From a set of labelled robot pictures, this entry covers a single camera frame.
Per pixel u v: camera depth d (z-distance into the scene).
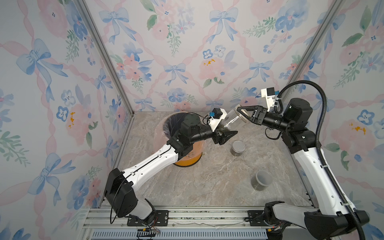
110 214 0.39
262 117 0.52
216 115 0.53
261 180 0.80
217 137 0.58
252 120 0.53
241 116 0.57
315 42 0.80
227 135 0.57
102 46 0.82
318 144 0.44
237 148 0.93
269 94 0.55
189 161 0.84
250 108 0.55
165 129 0.78
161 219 0.73
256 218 0.71
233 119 0.59
